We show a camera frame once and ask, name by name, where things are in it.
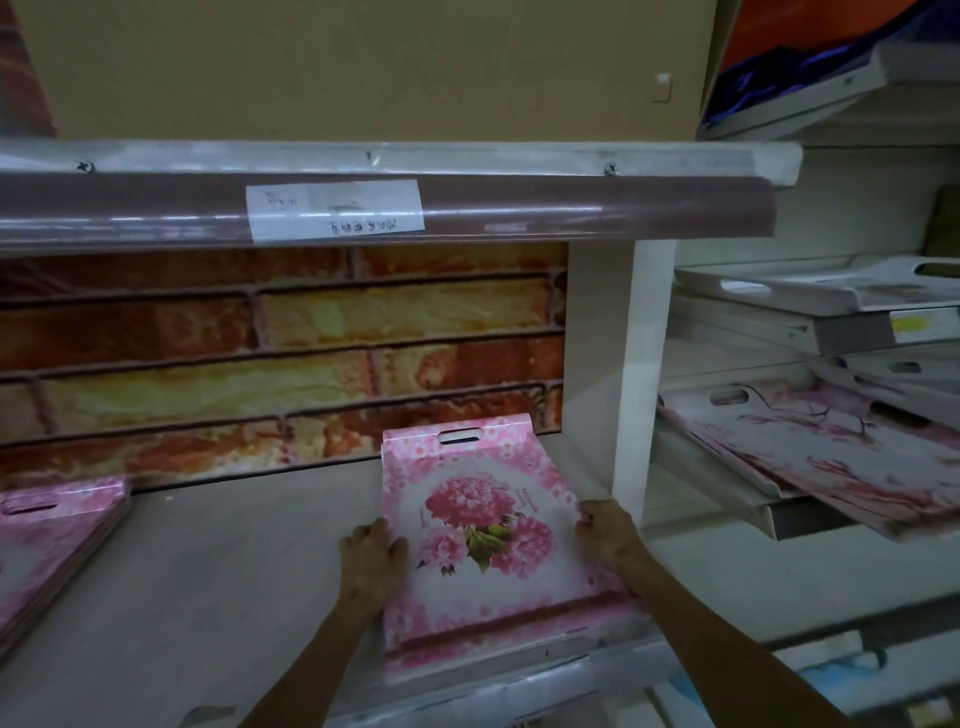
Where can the person's right hand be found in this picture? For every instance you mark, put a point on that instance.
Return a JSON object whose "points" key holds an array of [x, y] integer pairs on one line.
{"points": [[611, 536]]}

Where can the person's left hand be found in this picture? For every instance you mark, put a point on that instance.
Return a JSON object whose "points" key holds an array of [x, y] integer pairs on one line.
{"points": [[371, 570]]}

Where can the white magnolia print tray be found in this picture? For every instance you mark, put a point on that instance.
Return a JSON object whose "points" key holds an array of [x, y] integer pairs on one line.
{"points": [[825, 465]]}

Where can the stack of pink floral trays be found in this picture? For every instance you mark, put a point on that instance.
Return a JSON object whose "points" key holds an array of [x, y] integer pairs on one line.
{"points": [[52, 540]]}

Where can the person's right forearm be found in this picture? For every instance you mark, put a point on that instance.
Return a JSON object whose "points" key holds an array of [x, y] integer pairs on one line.
{"points": [[712, 660]]}

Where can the person's left forearm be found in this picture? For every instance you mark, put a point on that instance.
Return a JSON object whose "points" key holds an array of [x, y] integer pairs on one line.
{"points": [[315, 675]]}

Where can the blue bag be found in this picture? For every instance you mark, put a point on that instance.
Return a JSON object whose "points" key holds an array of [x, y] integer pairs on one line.
{"points": [[780, 75]]}

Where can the large plain cardboard box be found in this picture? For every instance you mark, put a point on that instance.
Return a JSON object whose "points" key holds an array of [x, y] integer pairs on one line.
{"points": [[375, 67]]}

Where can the orange bag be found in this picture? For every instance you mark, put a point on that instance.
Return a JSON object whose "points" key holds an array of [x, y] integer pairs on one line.
{"points": [[810, 30]]}

